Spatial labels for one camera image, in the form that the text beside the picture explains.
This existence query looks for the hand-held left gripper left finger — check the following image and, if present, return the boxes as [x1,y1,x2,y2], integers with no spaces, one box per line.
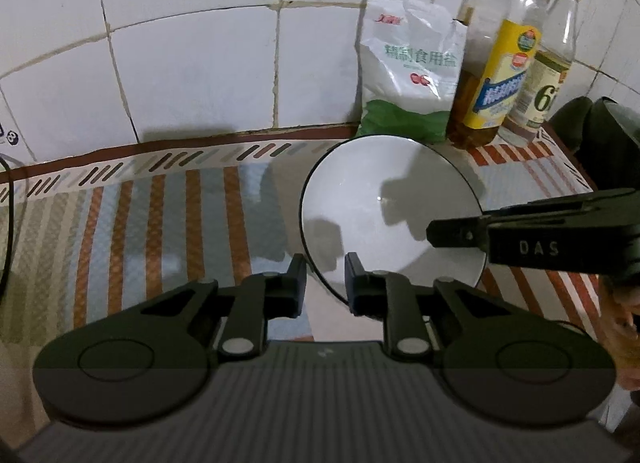
[125,254,307,360]

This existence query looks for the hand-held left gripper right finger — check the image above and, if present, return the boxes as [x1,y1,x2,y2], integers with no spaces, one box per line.
[345,252,531,360]

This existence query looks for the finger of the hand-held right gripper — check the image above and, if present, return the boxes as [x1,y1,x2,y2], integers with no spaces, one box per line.
[426,187,640,250]

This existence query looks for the white ribbed bowl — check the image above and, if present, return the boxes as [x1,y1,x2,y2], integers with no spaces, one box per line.
[299,134,488,305]

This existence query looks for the person's right hand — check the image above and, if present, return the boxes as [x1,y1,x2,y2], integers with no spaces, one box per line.
[597,273,640,394]

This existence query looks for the cooking oil bottle yellow label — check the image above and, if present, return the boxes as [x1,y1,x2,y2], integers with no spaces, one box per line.
[446,0,551,150]

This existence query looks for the striped tablecloth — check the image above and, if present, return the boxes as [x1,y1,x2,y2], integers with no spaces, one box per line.
[0,124,603,346]

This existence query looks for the white salt bag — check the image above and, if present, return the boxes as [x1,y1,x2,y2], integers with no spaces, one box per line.
[354,0,469,144]

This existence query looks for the clear vinegar bottle yellow cap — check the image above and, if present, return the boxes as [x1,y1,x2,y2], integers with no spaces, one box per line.
[500,0,587,146]

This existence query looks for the black power cable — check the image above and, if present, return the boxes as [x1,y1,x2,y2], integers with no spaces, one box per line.
[0,153,17,304]

